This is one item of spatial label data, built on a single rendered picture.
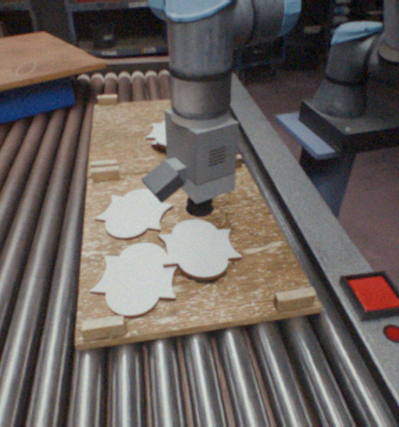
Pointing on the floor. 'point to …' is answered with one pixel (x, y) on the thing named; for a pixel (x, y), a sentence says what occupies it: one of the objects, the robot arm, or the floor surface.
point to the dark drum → (305, 37)
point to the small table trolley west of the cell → (259, 62)
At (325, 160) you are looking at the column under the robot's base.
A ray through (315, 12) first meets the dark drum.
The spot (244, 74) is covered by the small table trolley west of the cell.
